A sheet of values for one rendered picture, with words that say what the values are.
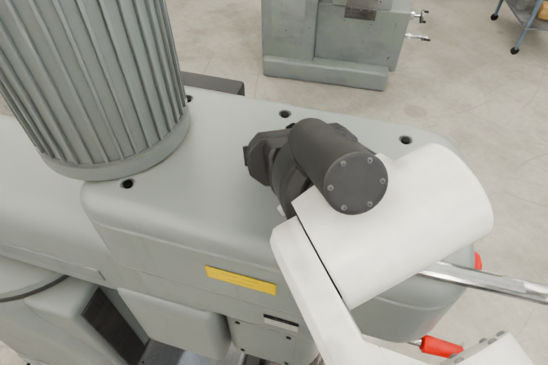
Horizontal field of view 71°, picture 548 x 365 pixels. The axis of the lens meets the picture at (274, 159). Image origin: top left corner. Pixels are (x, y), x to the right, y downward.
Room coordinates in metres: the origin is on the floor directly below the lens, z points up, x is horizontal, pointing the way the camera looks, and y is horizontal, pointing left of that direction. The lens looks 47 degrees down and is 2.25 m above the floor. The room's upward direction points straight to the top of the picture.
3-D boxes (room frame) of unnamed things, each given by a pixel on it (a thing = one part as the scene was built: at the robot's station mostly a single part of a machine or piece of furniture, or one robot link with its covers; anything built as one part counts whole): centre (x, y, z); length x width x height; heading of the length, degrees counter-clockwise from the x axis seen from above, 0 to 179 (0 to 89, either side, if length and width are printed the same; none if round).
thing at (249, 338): (0.33, -0.02, 1.47); 0.21 x 0.19 x 0.32; 164
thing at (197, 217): (0.33, -0.01, 1.81); 0.47 x 0.26 x 0.16; 74
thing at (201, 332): (0.38, 0.16, 1.47); 0.24 x 0.19 x 0.26; 164
